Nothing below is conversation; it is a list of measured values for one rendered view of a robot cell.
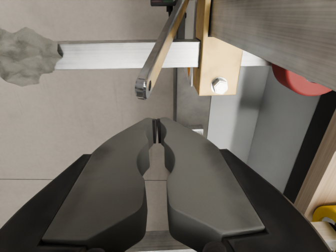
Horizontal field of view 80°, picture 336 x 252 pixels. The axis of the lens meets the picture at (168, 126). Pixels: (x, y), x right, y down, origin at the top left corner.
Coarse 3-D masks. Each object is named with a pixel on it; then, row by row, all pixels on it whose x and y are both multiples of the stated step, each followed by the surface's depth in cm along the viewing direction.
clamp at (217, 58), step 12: (204, 0) 21; (204, 12) 22; (204, 24) 22; (204, 36) 23; (204, 48) 23; (216, 48) 23; (228, 48) 23; (204, 60) 24; (216, 60) 24; (228, 60) 24; (240, 60) 24; (204, 72) 25; (216, 72) 25; (228, 72) 25; (204, 84) 25; (228, 84) 26
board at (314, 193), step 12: (324, 144) 30; (324, 156) 30; (312, 168) 32; (324, 168) 30; (312, 180) 32; (324, 180) 31; (300, 192) 35; (312, 192) 32; (324, 192) 32; (300, 204) 35; (312, 204) 33; (324, 204) 33
